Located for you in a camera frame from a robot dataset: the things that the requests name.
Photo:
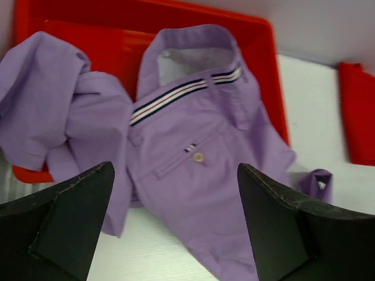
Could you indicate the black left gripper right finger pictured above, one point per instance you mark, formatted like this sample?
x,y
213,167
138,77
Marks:
x,y
297,237

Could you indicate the red plastic tray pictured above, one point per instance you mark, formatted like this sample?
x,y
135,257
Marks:
x,y
117,32

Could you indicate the purple trousers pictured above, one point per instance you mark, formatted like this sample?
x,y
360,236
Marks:
x,y
203,210

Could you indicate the folded red trousers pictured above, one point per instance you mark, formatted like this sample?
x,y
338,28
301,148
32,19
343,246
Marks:
x,y
357,109

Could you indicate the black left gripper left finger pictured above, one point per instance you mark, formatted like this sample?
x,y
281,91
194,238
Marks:
x,y
52,234

